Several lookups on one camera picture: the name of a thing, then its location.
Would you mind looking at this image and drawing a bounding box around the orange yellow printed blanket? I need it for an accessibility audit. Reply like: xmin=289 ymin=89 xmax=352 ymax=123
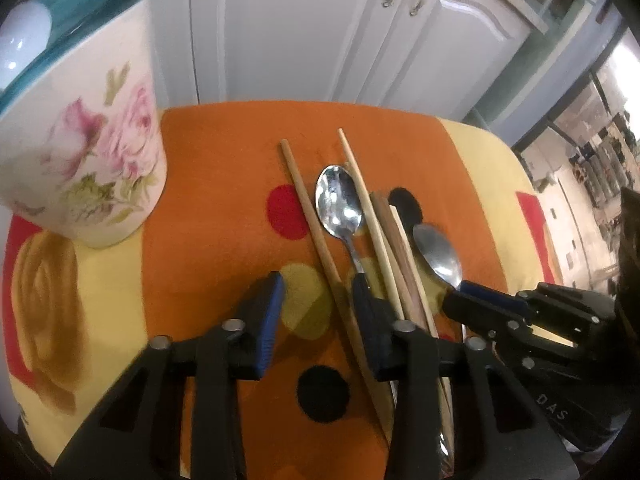
xmin=2 ymin=100 xmax=576 ymax=480

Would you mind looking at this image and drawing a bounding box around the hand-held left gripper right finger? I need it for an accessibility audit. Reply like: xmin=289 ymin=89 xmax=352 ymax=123
xmin=351 ymin=274 xmax=581 ymax=480

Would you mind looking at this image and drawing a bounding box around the white cabinet door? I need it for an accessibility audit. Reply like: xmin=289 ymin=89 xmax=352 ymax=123
xmin=190 ymin=0 xmax=426 ymax=108
xmin=385 ymin=0 xmax=531 ymax=121
xmin=150 ymin=0 xmax=198 ymax=106

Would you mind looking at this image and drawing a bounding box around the floral ceramic utensil cup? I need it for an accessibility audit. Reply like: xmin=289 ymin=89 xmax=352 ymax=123
xmin=0 ymin=0 xmax=168 ymax=250

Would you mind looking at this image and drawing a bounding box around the brown wooden chopstick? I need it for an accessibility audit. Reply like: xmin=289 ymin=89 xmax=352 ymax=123
xmin=372 ymin=192 xmax=428 ymax=328
xmin=280 ymin=139 xmax=393 ymax=448

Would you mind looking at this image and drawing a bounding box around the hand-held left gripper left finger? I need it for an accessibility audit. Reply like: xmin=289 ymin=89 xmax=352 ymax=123
xmin=52 ymin=271 xmax=287 ymax=480

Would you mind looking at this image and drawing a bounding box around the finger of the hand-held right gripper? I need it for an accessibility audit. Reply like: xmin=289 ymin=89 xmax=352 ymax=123
xmin=442 ymin=281 xmax=533 ymax=346
xmin=520 ymin=282 xmax=616 ymax=343

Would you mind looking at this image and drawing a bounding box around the pale wooden chopstick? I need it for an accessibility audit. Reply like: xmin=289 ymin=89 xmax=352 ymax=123
xmin=337 ymin=128 xmax=406 ymax=313
xmin=389 ymin=205 xmax=456 ymax=461

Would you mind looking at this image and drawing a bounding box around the steel spoon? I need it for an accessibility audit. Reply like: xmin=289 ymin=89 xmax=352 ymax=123
xmin=412 ymin=224 xmax=468 ymax=301
xmin=315 ymin=164 xmax=373 ymax=291

